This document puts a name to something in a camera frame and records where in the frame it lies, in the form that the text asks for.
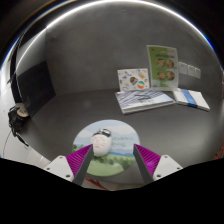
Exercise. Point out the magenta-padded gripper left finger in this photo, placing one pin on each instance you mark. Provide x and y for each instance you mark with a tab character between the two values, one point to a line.
61	166

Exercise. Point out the green menu sign stand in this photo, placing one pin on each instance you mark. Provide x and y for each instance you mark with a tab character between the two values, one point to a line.
163	66

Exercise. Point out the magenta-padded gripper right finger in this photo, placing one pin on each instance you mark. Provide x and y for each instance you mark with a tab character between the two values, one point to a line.
166	166

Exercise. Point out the grey striped booklet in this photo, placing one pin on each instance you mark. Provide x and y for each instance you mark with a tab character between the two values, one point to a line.
143	100

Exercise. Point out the curved white light strip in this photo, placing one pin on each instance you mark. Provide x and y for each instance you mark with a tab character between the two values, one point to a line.
60	15

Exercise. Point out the white cartoon-print computer mouse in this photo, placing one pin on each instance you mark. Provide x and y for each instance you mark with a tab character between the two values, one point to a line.
101	143

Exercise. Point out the white book with blue band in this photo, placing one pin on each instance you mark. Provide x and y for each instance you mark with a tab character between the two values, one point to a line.
196	100

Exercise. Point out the black flat panel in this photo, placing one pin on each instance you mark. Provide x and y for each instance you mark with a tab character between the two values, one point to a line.
36	86

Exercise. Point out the white sticker-print card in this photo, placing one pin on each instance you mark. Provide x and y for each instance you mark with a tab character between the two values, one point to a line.
133	80

